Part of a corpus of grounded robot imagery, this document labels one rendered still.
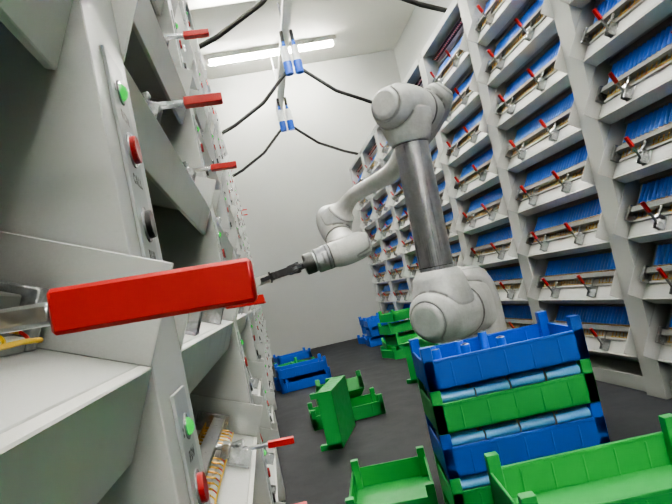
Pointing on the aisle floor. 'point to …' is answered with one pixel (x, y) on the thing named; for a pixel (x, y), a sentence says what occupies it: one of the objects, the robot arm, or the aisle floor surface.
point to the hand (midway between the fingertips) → (260, 280)
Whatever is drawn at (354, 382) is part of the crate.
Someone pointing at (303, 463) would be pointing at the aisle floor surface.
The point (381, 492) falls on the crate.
